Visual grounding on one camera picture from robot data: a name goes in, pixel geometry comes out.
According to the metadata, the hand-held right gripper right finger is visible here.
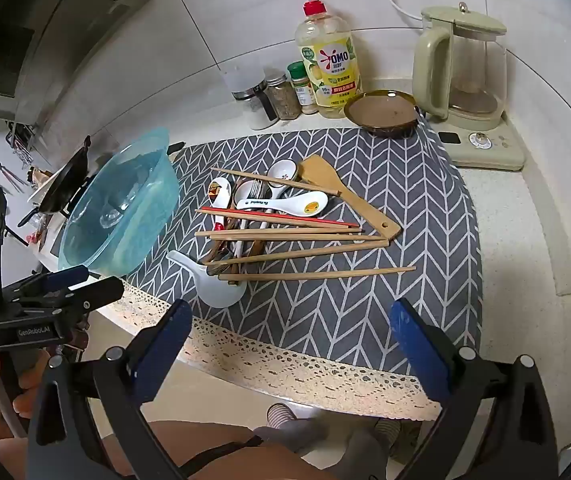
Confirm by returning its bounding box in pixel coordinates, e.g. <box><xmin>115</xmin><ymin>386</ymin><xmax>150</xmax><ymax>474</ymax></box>
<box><xmin>389</xmin><ymin>297</ymin><xmax>559</xmax><ymax>480</ymax></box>

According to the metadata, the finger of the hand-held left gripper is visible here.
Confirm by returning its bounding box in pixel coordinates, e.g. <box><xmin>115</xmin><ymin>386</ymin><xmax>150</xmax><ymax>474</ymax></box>
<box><xmin>10</xmin><ymin>277</ymin><xmax>125</xmax><ymax>318</ymax></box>
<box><xmin>2</xmin><ymin>265</ymin><xmax>90</xmax><ymax>301</ymax></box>

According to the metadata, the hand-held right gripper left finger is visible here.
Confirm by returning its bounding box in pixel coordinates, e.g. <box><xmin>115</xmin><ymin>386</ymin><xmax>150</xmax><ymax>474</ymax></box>
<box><xmin>25</xmin><ymin>299</ymin><xmax>193</xmax><ymax>480</ymax></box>

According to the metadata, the blue plastic basin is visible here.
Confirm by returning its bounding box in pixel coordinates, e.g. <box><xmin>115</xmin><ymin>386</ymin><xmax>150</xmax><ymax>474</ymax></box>
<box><xmin>58</xmin><ymin>127</ymin><xmax>181</xmax><ymax>277</ymax></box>

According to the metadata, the wooden chopstick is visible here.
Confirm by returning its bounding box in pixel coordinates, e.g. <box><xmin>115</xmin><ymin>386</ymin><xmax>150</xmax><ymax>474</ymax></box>
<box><xmin>238</xmin><ymin>211</ymin><xmax>365</xmax><ymax>234</ymax></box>
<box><xmin>202</xmin><ymin>240</ymin><xmax>391</xmax><ymax>266</ymax></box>
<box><xmin>210</xmin><ymin>167</ymin><xmax>341</xmax><ymax>197</ymax></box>

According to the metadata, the large white soup ladle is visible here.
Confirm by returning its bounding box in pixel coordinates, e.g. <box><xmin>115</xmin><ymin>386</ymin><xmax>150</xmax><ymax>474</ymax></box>
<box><xmin>166</xmin><ymin>250</ymin><xmax>248</xmax><ymax>308</ymax></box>

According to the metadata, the grey chevron cloth lace trim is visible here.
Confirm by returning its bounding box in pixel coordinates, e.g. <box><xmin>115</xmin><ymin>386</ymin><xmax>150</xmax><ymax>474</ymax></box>
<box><xmin>100</xmin><ymin>120</ymin><xmax>483</xmax><ymax>423</ymax></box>

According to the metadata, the black wok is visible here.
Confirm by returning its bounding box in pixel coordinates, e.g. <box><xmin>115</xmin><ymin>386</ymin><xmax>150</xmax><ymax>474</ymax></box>
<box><xmin>18</xmin><ymin>135</ymin><xmax>93</xmax><ymax>228</ymax></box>

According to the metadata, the person's right foot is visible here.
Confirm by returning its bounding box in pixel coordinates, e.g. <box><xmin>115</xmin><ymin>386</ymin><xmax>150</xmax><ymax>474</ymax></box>
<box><xmin>338</xmin><ymin>417</ymin><xmax>403</xmax><ymax>480</ymax></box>

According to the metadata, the person's foot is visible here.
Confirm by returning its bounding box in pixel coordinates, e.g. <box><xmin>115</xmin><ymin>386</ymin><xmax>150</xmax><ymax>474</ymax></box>
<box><xmin>252</xmin><ymin>402</ymin><xmax>329</xmax><ymax>456</ymax></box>
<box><xmin>338</xmin><ymin>417</ymin><xmax>403</xmax><ymax>480</ymax></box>

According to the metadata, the person's bare leg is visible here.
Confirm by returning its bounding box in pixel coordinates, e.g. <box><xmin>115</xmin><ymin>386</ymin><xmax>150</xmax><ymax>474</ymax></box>
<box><xmin>80</xmin><ymin>417</ymin><xmax>339</xmax><ymax>480</ymax></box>

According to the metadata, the person's left foot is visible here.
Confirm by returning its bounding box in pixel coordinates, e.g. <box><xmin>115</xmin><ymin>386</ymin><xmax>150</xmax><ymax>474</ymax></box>
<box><xmin>252</xmin><ymin>402</ymin><xmax>329</xmax><ymax>456</ymax></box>

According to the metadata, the red chopstick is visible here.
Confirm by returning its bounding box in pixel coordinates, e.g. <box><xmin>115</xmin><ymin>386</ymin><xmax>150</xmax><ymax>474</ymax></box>
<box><xmin>200</xmin><ymin>206</ymin><xmax>361</xmax><ymax>227</ymax></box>

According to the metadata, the white spoon red print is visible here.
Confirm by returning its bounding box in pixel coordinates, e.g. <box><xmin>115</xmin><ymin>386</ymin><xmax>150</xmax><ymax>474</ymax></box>
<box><xmin>208</xmin><ymin>177</ymin><xmax>233</xmax><ymax>233</ymax></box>

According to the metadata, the plain white ceramic spoon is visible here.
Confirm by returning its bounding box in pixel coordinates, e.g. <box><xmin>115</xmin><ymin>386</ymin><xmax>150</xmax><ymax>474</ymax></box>
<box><xmin>232</xmin><ymin>180</ymin><xmax>266</xmax><ymax>211</ymax></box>

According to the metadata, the wooden spatula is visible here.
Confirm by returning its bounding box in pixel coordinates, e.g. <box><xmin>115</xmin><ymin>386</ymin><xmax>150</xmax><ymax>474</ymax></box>
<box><xmin>298</xmin><ymin>155</ymin><xmax>402</xmax><ymax>241</ymax></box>

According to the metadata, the white spoon yellow print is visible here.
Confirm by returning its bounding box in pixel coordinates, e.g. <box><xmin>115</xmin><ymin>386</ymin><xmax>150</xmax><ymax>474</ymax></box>
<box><xmin>235</xmin><ymin>192</ymin><xmax>329</xmax><ymax>217</ymax></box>

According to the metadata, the white spoon floral print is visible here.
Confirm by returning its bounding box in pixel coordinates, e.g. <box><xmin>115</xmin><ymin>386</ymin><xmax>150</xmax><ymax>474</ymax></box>
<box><xmin>265</xmin><ymin>160</ymin><xmax>300</xmax><ymax>201</ymax></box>

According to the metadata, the cream kettle base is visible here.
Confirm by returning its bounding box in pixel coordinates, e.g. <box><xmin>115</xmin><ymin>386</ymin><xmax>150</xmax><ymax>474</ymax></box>
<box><xmin>428</xmin><ymin>110</ymin><xmax>526</xmax><ymax>171</ymax></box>

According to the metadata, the steel range hood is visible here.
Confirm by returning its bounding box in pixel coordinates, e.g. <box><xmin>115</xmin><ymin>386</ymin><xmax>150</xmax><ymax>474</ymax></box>
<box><xmin>0</xmin><ymin>0</ymin><xmax>151</xmax><ymax>126</ymax></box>

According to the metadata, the brown ceramic bowl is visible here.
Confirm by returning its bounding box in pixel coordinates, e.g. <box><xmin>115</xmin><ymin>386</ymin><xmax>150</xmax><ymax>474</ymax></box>
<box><xmin>343</xmin><ymin>90</ymin><xmax>420</xmax><ymax>138</ymax></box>

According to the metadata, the white seasoning container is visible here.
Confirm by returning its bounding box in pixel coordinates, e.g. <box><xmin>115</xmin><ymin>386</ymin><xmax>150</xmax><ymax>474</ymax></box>
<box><xmin>222</xmin><ymin>65</ymin><xmax>278</xmax><ymax>131</ymax></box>

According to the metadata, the silver cap spice jar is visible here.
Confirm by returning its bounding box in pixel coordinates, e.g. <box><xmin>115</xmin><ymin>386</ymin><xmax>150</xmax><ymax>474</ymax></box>
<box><xmin>264</xmin><ymin>72</ymin><xmax>301</xmax><ymax>121</ymax></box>

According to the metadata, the cream electric glass kettle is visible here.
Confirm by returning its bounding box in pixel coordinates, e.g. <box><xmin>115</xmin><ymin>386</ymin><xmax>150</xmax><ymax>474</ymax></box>
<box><xmin>412</xmin><ymin>2</ymin><xmax>509</xmax><ymax>131</ymax></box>

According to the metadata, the green cap spice jar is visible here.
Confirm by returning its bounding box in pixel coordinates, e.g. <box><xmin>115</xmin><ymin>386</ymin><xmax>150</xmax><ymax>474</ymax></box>
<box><xmin>287</xmin><ymin>61</ymin><xmax>319</xmax><ymax>116</ymax></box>

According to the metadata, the metal fork wooden handle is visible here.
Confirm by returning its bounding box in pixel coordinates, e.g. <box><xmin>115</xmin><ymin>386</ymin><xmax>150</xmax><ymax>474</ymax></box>
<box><xmin>235</xmin><ymin>179</ymin><xmax>267</xmax><ymax>273</ymax></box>

